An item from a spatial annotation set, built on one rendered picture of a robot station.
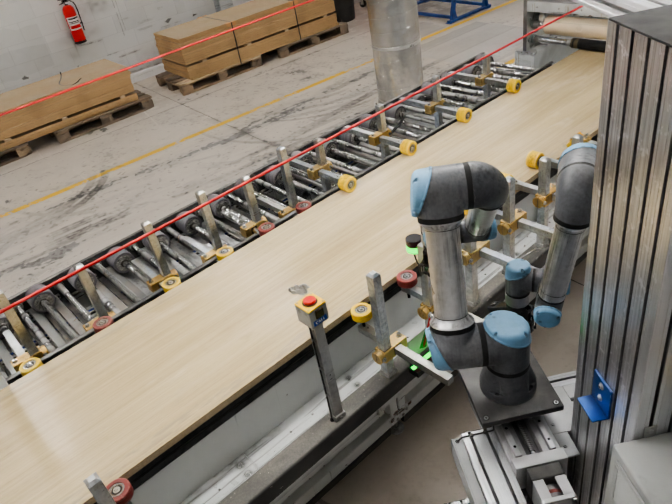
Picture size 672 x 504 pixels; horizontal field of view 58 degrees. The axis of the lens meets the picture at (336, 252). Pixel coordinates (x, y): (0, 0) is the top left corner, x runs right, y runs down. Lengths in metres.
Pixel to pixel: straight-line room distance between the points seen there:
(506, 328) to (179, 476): 1.18
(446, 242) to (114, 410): 1.28
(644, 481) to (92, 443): 1.58
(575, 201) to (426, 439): 1.65
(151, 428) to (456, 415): 1.53
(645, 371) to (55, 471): 1.68
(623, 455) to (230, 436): 1.29
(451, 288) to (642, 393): 0.49
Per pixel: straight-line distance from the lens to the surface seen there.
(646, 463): 1.42
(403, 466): 2.89
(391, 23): 6.04
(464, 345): 1.58
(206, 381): 2.16
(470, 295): 2.50
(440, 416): 3.05
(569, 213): 1.63
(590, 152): 1.74
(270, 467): 2.11
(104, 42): 9.00
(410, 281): 2.35
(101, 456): 2.11
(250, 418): 2.21
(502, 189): 1.51
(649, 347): 1.26
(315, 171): 3.12
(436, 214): 1.46
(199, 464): 2.19
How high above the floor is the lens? 2.35
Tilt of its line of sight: 34 degrees down
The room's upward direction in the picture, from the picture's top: 11 degrees counter-clockwise
